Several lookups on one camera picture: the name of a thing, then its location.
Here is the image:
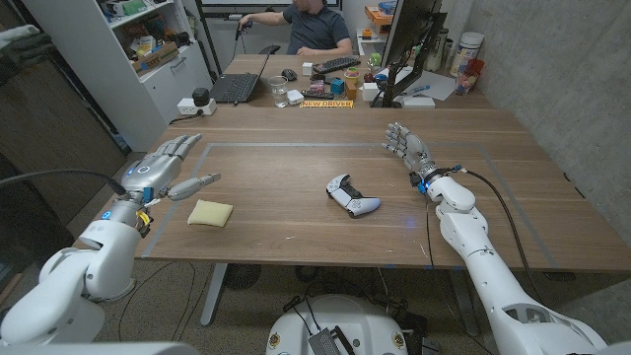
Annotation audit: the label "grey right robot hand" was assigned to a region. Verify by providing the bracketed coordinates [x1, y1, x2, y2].
[382, 121, 440, 182]

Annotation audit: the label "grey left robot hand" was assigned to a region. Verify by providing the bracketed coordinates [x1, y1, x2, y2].
[104, 132, 222, 231]

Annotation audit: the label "yellow sponge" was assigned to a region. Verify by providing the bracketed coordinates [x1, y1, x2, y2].
[186, 198, 235, 229]

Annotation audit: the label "white black game controller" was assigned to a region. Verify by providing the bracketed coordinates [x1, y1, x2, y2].
[324, 174, 383, 219]

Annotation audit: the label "flat white box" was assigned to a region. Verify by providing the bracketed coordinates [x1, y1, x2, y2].
[402, 96, 437, 109]

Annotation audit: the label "black monitor stand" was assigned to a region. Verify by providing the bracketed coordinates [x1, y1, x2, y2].
[370, 12, 449, 108]

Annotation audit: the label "white paper sheets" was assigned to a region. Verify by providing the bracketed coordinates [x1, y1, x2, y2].
[379, 66, 457, 103]

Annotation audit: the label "white power strip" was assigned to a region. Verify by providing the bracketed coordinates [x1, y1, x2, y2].
[176, 97, 218, 117]

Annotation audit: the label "white shelf cabinet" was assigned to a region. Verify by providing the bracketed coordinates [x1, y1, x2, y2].
[22, 0, 213, 153]

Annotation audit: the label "yellow new driver sign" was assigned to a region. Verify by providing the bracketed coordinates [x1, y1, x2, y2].
[299, 100, 355, 109]

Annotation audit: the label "white round canister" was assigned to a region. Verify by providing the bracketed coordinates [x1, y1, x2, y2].
[449, 31, 485, 78]

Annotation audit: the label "brown cardboard box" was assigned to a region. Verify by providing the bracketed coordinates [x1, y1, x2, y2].
[130, 40, 180, 78]

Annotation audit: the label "black keyboard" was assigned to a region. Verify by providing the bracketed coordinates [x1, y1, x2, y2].
[312, 55, 361, 75]

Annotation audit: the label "black laptop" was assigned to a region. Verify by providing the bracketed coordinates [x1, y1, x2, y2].
[209, 47, 273, 105]

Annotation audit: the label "black computer monitor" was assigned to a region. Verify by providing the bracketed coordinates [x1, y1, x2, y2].
[381, 0, 445, 68]

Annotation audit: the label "black floor fan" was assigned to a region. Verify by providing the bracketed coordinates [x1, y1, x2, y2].
[224, 263, 263, 291]

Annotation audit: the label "grey table leg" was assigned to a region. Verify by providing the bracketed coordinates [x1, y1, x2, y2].
[200, 263, 229, 327]
[447, 268, 480, 338]

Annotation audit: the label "standing person black gloves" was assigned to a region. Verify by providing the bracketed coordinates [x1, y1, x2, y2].
[0, 24, 75, 277]

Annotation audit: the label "orange box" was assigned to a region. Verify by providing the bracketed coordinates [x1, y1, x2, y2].
[364, 4, 398, 27]

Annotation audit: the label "black metal stand pole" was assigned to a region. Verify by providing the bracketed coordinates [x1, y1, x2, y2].
[194, 0, 221, 80]

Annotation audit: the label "clear drinking glass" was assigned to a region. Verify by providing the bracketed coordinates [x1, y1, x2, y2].
[267, 75, 290, 108]

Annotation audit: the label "seated person dark shirt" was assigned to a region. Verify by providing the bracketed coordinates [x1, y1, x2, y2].
[238, 0, 354, 56]

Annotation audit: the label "green carton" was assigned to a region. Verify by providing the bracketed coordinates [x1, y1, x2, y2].
[120, 0, 149, 17]

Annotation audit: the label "white robot torso base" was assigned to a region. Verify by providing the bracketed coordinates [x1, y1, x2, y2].
[265, 294, 409, 355]

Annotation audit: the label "grey electronics box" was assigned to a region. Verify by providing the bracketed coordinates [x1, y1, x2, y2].
[308, 327, 342, 355]

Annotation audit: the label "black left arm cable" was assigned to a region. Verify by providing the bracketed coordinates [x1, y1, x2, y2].
[0, 169, 128, 196]

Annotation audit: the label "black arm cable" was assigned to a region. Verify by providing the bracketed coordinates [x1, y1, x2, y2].
[451, 166, 546, 305]
[0, 169, 128, 196]

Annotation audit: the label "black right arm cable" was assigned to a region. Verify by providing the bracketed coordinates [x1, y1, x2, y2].
[451, 166, 546, 305]

